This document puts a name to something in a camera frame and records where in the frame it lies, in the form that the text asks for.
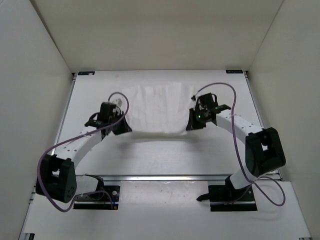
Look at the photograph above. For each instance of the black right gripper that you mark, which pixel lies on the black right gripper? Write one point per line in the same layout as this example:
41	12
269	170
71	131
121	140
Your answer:
192	125

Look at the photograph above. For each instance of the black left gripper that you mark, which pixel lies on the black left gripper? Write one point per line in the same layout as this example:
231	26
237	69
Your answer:
125	128

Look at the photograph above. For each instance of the white pleated skirt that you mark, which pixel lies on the white pleated skirt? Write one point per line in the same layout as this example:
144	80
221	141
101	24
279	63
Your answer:
161	109

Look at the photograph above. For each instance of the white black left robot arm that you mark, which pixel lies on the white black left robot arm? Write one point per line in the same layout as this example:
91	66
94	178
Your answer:
56	173

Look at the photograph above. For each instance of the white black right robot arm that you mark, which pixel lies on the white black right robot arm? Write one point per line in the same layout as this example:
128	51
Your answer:
263	149

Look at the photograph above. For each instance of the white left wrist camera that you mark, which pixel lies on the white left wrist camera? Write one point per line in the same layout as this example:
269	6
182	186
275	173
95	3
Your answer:
117	104

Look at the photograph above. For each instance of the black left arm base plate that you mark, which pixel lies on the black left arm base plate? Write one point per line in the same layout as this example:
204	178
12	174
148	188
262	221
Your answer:
100	201

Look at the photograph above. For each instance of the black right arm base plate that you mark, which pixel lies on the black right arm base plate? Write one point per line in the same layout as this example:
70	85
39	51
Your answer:
221	200

